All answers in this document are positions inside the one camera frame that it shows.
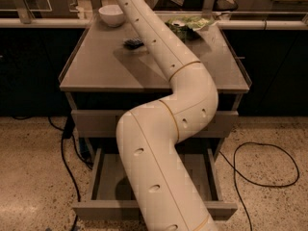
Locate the dark blue rxbar wrapper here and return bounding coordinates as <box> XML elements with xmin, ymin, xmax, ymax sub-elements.
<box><xmin>123</xmin><ymin>38</ymin><xmax>143</xmax><ymax>50</ymax></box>

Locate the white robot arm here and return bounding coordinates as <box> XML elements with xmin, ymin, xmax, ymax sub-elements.
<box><xmin>116</xmin><ymin>0</ymin><xmax>218</xmax><ymax>231</ymax></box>

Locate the grey drawer cabinet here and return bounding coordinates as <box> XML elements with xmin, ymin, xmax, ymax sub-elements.
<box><xmin>58</xmin><ymin>11</ymin><xmax>252</xmax><ymax>223</ymax></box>

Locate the grey middle drawer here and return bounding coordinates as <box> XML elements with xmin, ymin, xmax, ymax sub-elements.
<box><xmin>71</xmin><ymin>110</ymin><xmax>238</xmax><ymax>138</ymax></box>

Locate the grey open bottom drawer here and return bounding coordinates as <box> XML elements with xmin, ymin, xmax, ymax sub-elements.
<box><xmin>73</xmin><ymin>149</ymin><xmax>238</xmax><ymax>220</ymax></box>

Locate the green soda can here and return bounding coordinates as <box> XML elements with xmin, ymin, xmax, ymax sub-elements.
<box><xmin>171</xmin><ymin>20</ymin><xmax>189</xmax><ymax>41</ymax></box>

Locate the green chip bag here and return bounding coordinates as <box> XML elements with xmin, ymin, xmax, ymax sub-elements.
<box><xmin>165</xmin><ymin>15</ymin><xmax>214</xmax><ymax>39</ymax></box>

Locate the white ceramic bowl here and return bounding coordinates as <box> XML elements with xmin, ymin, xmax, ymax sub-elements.
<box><xmin>98</xmin><ymin>5</ymin><xmax>125</xmax><ymax>27</ymax></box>

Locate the black cable on left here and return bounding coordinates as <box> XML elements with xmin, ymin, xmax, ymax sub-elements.
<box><xmin>9</xmin><ymin>115</ymin><xmax>94</xmax><ymax>231</ymax></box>

